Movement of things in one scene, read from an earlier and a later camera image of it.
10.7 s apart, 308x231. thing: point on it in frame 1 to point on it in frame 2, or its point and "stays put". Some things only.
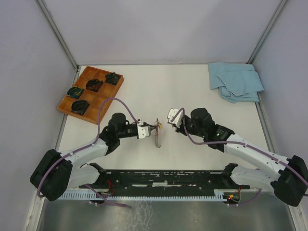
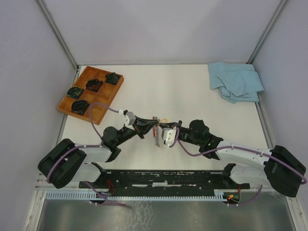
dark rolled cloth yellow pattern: x=75 y=93 stays put
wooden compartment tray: x=90 y=87 stays put
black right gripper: x=180 y=130 to x=170 y=125
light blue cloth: x=237 y=83 stays put
